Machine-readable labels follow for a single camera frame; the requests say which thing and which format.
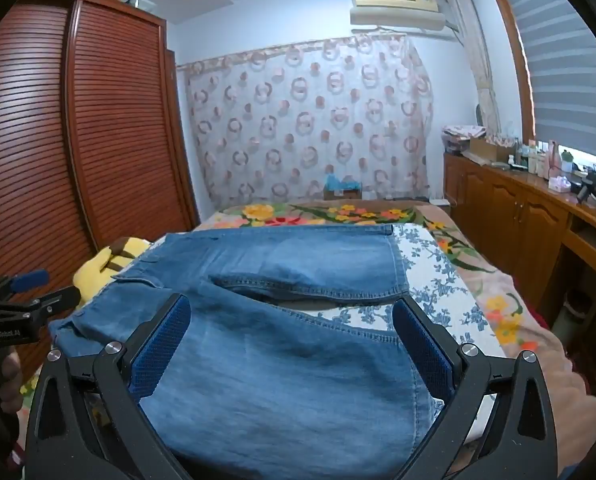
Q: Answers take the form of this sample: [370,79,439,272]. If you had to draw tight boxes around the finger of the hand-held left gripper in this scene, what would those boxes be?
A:
[0,270,50,307]
[8,285,82,323]

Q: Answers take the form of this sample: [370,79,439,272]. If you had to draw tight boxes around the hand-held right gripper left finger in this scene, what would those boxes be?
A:
[25,293,199,480]

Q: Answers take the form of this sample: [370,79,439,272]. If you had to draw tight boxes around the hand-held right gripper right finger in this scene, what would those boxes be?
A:
[392,296,558,480]

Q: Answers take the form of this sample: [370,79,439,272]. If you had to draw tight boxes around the blue denim pants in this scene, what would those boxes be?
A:
[48,224,446,466]

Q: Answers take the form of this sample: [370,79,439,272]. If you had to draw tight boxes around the person's left hand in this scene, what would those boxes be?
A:
[0,349,25,416]

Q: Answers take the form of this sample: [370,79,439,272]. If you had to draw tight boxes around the yellow plush toy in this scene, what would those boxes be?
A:
[73,235,152,311]

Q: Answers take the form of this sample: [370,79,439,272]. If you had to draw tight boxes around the flower print bed blanket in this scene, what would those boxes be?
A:
[198,201,596,480]

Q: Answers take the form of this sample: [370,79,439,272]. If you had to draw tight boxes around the wooden cabinet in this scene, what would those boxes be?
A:
[443,152,596,288]

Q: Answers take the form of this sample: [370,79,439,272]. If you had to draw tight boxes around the small cardboard box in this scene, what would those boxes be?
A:
[323,187,363,202]

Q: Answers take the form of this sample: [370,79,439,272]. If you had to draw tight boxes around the blue soft toy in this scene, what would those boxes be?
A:
[325,172,361,194]

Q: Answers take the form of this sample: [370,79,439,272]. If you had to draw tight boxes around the wooden headboard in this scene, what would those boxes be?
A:
[0,0,201,386]

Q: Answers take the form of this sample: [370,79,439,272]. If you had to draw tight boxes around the open cardboard box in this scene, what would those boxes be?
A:
[470,137,517,164]

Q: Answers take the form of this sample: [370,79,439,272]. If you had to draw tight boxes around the pink patterned bag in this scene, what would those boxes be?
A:
[442,124,487,157]

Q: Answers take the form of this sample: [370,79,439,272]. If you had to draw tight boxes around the group of toiletry bottles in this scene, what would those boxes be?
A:
[508,136,564,181]

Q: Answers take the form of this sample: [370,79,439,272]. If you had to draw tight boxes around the black hair dryer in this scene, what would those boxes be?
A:
[576,170,596,207]

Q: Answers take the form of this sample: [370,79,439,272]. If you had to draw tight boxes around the circle patterned curtain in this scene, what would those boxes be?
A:
[175,32,436,211]

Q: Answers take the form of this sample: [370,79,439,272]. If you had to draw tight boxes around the beige corner curtain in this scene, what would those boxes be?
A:
[443,0,502,137]

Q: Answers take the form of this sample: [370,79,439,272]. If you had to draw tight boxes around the grey striped window blind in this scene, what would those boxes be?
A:
[492,0,596,161]

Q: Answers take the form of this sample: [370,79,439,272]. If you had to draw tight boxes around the wooden window frame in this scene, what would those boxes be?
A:
[485,0,539,147]

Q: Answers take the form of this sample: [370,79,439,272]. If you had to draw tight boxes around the wall air conditioner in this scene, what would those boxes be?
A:
[349,0,447,37]

